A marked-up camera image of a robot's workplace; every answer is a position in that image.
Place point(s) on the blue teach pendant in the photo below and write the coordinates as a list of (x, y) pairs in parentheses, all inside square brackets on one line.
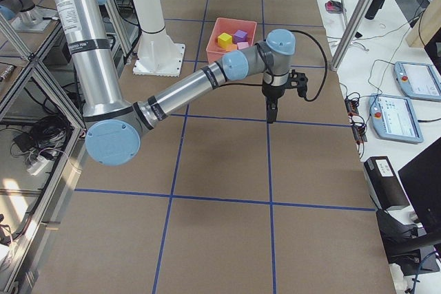
[(394, 118), (417, 80)]

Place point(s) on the blue teach pendant far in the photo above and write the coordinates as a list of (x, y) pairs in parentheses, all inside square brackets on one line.
[(417, 80)]

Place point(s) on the black water bottle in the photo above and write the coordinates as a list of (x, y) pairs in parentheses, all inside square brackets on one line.
[(373, 9)]

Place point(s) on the black box white label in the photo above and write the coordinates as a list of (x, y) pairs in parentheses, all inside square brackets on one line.
[(383, 184)]

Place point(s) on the pink plastic bin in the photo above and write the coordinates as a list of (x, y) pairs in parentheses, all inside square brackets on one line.
[(214, 52)]

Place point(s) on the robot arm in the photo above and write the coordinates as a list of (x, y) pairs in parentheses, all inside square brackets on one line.
[(115, 125)]

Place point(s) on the aluminium frame post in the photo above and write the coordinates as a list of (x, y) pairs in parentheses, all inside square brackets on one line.
[(348, 37)]

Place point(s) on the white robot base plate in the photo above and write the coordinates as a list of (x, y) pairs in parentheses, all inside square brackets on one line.
[(157, 54)]

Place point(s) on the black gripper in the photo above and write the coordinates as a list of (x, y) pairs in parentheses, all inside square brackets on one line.
[(272, 93)]

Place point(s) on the yellow foam block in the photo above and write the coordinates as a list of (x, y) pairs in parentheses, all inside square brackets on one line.
[(224, 39)]

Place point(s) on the red pink pouch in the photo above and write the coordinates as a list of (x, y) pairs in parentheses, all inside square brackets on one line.
[(334, 7)]

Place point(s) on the pink foam block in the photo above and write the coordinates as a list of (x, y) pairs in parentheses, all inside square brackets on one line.
[(242, 45)]

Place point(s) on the purple foam block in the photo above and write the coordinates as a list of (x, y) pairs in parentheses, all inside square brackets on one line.
[(240, 36)]

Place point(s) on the black monitor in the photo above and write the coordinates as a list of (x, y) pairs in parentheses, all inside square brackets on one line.
[(420, 178)]

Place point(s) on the orange foam block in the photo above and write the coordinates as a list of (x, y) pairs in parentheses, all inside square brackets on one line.
[(231, 48)]

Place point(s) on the blue teach pendant near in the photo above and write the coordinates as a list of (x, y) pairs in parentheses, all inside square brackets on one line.
[(394, 118)]

